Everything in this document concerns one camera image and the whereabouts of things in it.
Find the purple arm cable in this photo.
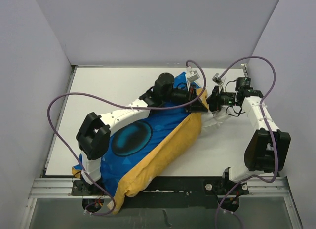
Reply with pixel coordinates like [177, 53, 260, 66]
[214, 56, 280, 229]
[46, 60, 207, 217]

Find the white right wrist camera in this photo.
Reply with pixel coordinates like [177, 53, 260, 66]
[212, 73, 226, 93]

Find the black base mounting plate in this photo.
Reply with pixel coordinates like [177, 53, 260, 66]
[71, 176, 249, 212]

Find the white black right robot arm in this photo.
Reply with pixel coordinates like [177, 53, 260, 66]
[207, 77, 291, 194]

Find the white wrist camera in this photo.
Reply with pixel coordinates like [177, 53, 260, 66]
[212, 73, 226, 93]
[185, 69, 200, 85]

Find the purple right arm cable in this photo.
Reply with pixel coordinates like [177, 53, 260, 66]
[214, 56, 280, 229]

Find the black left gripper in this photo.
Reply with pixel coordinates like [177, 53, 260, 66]
[162, 83, 208, 112]

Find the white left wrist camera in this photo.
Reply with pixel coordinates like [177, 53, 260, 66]
[185, 69, 200, 85]

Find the blue yellow Mickey pillowcase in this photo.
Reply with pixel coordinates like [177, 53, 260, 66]
[78, 73, 208, 215]

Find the aluminium frame rail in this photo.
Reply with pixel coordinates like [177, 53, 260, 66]
[20, 177, 303, 229]

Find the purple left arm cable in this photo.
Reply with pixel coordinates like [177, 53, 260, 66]
[46, 60, 207, 217]

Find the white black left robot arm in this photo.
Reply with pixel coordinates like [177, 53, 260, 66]
[76, 71, 206, 195]

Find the white pillow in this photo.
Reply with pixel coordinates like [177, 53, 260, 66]
[201, 109, 231, 131]

